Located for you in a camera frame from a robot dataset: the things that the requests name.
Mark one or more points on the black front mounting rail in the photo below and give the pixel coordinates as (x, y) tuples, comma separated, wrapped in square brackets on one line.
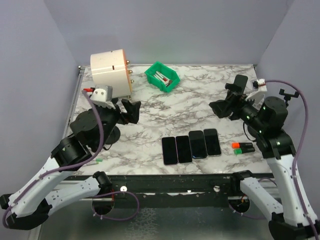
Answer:
[(179, 191)]

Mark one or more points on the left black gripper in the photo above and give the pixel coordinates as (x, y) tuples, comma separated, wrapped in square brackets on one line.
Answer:
[(132, 110)]

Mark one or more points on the dark phone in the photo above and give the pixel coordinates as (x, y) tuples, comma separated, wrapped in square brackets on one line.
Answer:
[(212, 142)]

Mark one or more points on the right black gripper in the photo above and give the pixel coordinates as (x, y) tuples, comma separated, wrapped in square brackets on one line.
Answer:
[(220, 107)]

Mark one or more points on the silver phone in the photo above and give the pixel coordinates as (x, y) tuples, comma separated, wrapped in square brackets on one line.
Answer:
[(183, 149)]

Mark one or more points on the cream cylindrical drum device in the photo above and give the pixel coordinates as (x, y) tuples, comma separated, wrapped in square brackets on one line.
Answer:
[(111, 69)]

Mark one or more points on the black phone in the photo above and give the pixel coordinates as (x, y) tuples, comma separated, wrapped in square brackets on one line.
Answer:
[(197, 144)]

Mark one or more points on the white markers in bin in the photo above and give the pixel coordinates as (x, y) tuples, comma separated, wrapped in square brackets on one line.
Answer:
[(165, 80)]

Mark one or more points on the black tripod phone stand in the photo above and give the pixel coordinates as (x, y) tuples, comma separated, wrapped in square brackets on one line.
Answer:
[(286, 97)]

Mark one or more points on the green cap marker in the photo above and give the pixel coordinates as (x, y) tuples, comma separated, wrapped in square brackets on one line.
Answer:
[(243, 150)]

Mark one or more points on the small green white pen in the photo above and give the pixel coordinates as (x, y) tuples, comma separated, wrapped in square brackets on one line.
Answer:
[(94, 162)]

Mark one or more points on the orange cap marker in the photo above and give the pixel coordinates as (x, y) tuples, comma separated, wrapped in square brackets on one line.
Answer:
[(237, 145)]

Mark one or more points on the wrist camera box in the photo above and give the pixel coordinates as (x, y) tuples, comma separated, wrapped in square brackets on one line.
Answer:
[(258, 93), (102, 96)]

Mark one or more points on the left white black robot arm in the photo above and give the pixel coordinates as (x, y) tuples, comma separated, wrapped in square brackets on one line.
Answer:
[(32, 205)]

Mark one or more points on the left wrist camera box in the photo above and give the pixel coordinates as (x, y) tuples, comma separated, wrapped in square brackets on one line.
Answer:
[(102, 96)]

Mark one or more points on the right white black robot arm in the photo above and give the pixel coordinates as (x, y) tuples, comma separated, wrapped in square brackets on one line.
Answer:
[(291, 218)]

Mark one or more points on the left black phone stand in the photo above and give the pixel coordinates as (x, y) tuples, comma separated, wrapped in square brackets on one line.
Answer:
[(112, 136)]

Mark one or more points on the purple phone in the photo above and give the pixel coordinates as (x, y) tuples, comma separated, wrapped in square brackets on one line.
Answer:
[(169, 151)]

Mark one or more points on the green plastic bin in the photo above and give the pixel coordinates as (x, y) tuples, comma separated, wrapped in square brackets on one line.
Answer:
[(165, 70)]

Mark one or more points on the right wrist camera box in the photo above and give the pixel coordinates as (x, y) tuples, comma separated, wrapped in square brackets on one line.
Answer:
[(258, 93)]

